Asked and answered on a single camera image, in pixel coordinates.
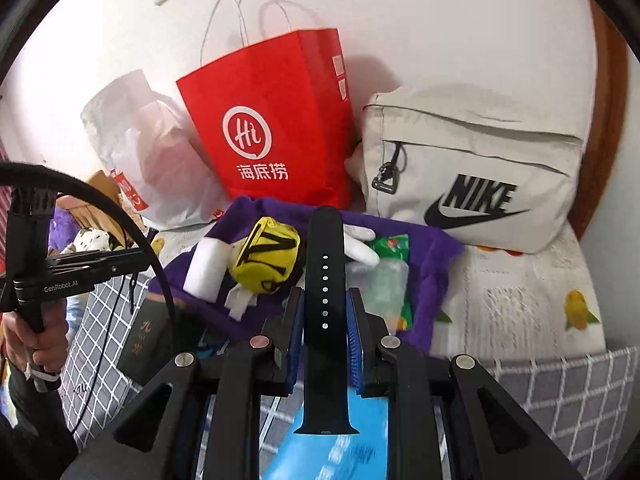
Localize translucent organza pouch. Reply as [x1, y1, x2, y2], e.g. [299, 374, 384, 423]
[346, 258, 409, 323]

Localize yellow fabric pouch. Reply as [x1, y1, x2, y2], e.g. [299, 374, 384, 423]
[229, 217, 302, 295]

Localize white tissue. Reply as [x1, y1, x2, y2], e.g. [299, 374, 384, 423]
[224, 284, 258, 321]

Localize white glove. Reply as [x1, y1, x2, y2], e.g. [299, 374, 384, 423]
[343, 224, 381, 268]

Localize green wet wipe packet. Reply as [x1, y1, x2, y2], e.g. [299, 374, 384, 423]
[364, 234, 413, 335]

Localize black watch strap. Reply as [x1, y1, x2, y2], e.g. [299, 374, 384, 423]
[292, 205, 360, 436]

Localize blue tissue pack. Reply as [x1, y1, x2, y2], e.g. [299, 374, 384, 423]
[259, 384, 388, 479]

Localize person left hand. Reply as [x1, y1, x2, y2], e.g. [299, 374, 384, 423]
[2, 299, 68, 374]

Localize colourful bedding pile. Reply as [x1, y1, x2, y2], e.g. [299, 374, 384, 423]
[48, 205, 127, 255]

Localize purple knitted cloth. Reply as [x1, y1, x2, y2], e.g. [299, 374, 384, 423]
[146, 195, 467, 354]

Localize dark green tea tin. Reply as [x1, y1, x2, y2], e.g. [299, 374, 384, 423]
[117, 295, 183, 386]

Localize white Miniso plastic bag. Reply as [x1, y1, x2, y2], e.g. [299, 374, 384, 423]
[80, 70, 229, 231]

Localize red Haidilao paper bag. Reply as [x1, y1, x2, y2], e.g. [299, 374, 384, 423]
[177, 28, 356, 209]

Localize beige Nike pouch bag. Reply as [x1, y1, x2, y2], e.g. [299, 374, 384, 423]
[345, 84, 585, 254]

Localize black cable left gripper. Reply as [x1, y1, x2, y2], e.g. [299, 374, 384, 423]
[0, 160, 177, 356]

